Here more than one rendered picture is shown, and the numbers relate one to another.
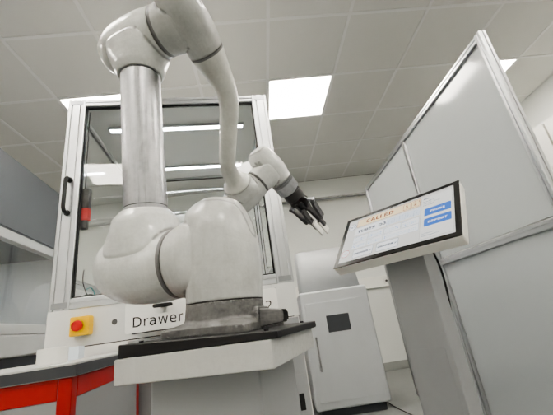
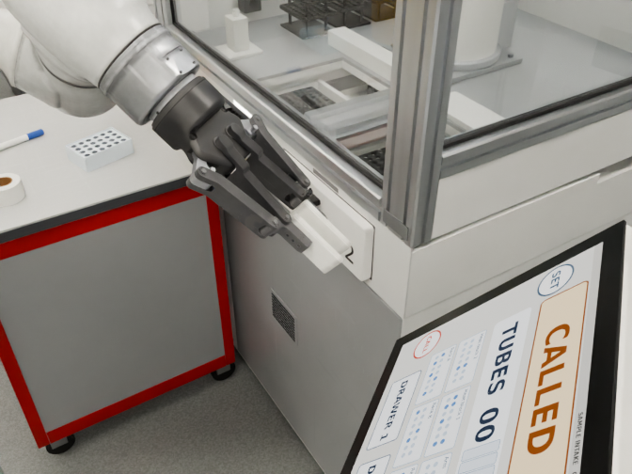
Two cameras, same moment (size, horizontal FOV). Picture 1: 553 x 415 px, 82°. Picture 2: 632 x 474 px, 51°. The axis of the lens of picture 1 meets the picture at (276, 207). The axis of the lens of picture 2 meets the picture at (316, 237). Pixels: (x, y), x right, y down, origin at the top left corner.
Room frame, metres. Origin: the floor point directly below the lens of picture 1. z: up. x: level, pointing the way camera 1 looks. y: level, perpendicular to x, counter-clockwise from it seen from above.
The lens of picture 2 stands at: (1.07, -0.69, 1.56)
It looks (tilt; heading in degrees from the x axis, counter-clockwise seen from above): 38 degrees down; 68
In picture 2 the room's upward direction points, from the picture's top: straight up
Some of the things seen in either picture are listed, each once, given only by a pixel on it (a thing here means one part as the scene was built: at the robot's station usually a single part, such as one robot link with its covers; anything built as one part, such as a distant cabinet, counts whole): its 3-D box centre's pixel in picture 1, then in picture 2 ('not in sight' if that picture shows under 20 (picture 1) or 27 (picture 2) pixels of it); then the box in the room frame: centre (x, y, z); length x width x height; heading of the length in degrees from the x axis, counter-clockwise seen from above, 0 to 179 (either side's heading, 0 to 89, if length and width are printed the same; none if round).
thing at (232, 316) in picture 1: (234, 315); not in sight; (0.66, 0.11, 0.80); 0.22 x 0.18 x 0.06; 68
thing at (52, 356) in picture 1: (53, 356); (5, 189); (0.90, 0.64, 0.78); 0.07 x 0.07 x 0.04
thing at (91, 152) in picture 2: (67, 354); (100, 149); (1.10, 0.74, 0.78); 0.12 x 0.08 x 0.04; 25
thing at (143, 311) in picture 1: (164, 314); not in sight; (1.30, 0.49, 0.87); 0.29 x 0.02 x 0.11; 100
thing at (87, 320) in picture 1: (81, 325); not in sight; (1.31, 0.83, 0.88); 0.07 x 0.05 x 0.07; 100
